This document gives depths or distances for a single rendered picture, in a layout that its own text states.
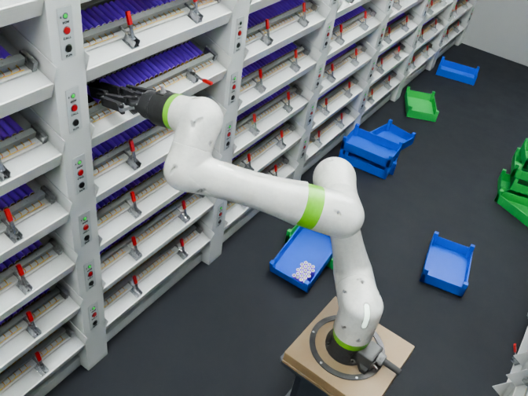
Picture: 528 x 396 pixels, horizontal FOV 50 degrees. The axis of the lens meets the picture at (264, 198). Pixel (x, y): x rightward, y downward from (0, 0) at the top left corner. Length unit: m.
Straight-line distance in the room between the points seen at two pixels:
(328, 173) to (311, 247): 1.09
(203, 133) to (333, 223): 0.40
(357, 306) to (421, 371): 0.74
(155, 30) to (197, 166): 0.48
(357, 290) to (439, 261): 1.16
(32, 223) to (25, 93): 0.40
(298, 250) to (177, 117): 1.37
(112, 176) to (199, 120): 0.49
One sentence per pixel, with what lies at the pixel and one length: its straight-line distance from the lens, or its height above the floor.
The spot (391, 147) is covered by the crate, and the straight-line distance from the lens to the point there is 3.41.
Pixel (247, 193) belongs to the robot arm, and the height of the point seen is 0.98.
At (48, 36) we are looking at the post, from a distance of 1.38.
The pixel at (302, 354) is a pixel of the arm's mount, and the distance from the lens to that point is 1.89.
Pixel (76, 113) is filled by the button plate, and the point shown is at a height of 1.07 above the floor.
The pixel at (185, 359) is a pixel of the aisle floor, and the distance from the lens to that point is 2.24.
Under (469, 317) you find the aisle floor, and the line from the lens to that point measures 2.70.
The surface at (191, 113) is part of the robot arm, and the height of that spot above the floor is 1.15.
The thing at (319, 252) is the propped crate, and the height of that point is 0.07.
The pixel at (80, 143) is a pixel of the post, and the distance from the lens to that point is 1.56.
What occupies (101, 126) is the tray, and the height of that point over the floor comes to 0.97.
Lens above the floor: 1.85
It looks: 39 degrees down
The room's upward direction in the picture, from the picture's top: 10 degrees clockwise
